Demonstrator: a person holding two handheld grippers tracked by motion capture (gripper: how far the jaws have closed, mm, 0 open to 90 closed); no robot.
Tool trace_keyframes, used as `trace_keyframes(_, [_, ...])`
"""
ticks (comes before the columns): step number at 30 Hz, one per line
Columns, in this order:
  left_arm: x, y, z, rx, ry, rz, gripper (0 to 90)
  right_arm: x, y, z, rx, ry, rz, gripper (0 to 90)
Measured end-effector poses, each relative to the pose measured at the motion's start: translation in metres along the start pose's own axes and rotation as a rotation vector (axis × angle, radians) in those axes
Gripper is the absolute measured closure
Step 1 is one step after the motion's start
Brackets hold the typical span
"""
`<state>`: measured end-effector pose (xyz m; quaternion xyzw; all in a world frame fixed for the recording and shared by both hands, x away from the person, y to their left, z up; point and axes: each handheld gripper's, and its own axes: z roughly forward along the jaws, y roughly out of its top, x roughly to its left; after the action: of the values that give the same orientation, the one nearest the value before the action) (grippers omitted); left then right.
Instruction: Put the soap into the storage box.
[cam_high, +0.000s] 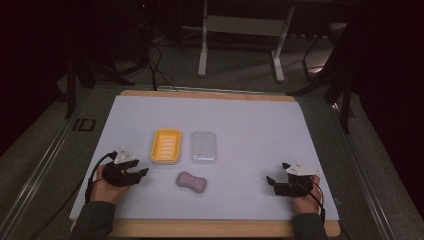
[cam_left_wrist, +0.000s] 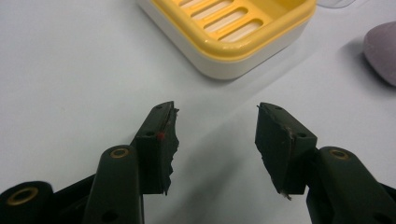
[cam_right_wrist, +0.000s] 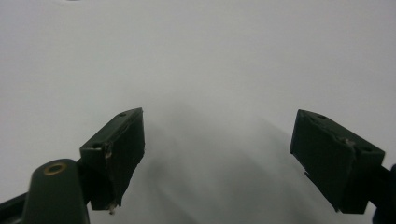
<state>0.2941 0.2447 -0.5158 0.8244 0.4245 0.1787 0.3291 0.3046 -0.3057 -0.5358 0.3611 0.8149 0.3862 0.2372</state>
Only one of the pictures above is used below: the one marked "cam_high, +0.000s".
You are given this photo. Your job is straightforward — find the clear plastic tray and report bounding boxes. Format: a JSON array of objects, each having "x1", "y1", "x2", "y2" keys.
[{"x1": 189, "y1": 130, "x2": 219, "y2": 165}]

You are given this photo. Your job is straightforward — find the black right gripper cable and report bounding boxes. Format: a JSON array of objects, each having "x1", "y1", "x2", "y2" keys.
[{"x1": 308, "y1": 175, "x2": 327, "y2": 224}]

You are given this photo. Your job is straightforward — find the person's right hand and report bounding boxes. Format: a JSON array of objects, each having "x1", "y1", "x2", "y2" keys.
[{"x1": 292, "y1": 175, "x2": 322, "y2": 215}]

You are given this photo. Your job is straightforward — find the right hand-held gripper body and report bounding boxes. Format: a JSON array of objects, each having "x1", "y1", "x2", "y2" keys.
[{"x1": 273, "y1": 160, "x2": 322, "y2": 197}]

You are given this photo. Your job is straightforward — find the white metal table frame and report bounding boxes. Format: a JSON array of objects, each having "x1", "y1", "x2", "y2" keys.
[{"x1": 196, "y1": 0, "x2": 297, "y2": 84}]

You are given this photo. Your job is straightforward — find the person's left hand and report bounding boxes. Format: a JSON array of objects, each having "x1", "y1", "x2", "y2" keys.
[{"x1": 89, "y1": 163, "x2": 132, "y2": 205}]

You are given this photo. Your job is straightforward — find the black chair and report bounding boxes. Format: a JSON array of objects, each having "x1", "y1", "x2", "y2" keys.
[{"x1": 288, "y1": 21, "x2": 356, "y2": 135}]

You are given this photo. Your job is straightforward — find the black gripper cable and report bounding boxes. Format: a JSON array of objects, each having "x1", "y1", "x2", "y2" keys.
[
  {"x1": 308, "y1": 175, "x2": 327, "y2": 224},
  {"x1": 84, "y1": 150, "x2": 119, "y2": 204}
]

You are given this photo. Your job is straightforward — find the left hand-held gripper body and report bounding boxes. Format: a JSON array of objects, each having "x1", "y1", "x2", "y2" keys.
[{"x1": 101, "y1": 145, "x2": 142, "y2": 188}]

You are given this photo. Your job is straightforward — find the black floor cables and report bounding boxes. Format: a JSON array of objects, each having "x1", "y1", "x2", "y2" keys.
[{"x1": 144, "y1": 41, "x2": 179, "y2": 93}]

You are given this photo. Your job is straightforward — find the white table mat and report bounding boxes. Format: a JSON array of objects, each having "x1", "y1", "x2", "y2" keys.
[{"x1": 68, "y1": 94, "x2": 341, "y2": 222}]

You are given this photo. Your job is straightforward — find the yellow soap dish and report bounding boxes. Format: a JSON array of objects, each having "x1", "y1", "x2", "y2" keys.
[{"x1": 150, "y1": 128, "x2": 183, "y2": 165}]

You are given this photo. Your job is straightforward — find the black stand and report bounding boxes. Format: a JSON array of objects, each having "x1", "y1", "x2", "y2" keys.
[{"x1": 64, "y1": 54, "x2": 136, "y2": 120}]

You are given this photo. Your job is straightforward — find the metal floor rail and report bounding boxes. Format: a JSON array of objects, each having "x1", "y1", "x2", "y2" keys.
[
  {"x1": 0, "y1": 87, "x2": 96, "y2": 240},
  {"x1": 328, "y1": 99, "x2": 399, "y2": 240}
]

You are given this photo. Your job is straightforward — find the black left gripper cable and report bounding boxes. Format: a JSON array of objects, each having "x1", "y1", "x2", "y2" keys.
[{"x1": 84, "y1": 150, "x2": 119, "y2": 204}]

